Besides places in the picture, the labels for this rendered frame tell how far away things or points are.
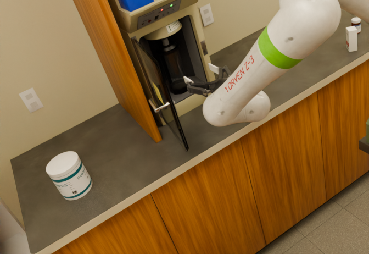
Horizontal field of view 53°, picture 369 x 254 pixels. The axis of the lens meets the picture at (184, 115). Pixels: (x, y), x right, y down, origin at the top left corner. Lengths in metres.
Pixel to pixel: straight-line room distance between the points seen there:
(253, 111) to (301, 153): 0.82
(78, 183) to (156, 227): 0.39
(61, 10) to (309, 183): 1.53
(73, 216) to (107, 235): 0.16
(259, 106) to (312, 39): 0.40
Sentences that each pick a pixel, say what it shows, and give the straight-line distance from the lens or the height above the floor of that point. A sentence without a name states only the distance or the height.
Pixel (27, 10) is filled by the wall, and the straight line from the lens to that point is 1.85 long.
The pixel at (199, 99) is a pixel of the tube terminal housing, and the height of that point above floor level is 0.97.
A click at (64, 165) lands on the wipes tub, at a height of 1.09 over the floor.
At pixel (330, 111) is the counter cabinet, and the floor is 0.71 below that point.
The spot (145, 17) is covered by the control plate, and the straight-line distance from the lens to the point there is 1.44.
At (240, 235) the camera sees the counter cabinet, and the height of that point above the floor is 0.31.
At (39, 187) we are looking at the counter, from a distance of 1.74.
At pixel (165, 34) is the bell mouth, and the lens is 1.60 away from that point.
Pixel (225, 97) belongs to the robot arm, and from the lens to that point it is 1.04.
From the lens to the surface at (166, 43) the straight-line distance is 1.67.
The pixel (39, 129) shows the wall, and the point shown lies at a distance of 2.02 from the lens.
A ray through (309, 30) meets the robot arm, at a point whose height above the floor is 1.54.
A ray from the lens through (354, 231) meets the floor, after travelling 2.35.
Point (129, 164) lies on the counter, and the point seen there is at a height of 0.94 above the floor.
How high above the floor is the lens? 1.89
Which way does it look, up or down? 33 degrees down
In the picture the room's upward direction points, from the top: 19 degrees counter-clockwise
